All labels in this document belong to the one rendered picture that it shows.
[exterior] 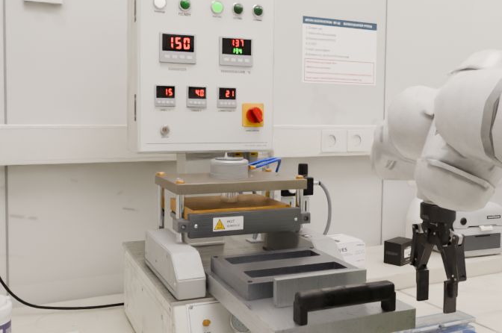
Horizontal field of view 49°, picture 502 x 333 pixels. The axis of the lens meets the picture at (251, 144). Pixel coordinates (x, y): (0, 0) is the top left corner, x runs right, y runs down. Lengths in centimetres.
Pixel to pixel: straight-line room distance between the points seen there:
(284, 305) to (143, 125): 57
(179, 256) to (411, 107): 46
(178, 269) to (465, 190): 48
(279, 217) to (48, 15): 81
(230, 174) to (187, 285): 26
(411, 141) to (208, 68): 58
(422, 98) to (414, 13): 127
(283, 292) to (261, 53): 67
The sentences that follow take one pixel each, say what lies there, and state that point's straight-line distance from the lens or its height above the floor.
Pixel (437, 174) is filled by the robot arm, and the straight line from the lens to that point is 72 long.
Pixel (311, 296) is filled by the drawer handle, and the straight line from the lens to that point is 73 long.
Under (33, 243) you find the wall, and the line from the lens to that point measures 153.
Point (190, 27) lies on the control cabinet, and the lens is 125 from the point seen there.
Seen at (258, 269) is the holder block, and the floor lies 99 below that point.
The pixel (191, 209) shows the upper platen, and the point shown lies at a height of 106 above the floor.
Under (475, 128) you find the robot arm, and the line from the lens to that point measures 62.
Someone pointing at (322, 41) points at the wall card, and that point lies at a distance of 181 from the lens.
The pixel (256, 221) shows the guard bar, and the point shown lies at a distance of 106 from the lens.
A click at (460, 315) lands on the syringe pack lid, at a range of 137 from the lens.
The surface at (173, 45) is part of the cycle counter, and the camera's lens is 123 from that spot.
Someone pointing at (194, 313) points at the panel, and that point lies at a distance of 95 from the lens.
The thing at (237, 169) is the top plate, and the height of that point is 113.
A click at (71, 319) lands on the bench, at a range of 143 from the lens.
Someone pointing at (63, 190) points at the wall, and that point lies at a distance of 152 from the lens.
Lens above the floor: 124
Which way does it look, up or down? 3 degrees down
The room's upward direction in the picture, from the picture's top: 1 degrees clockwise
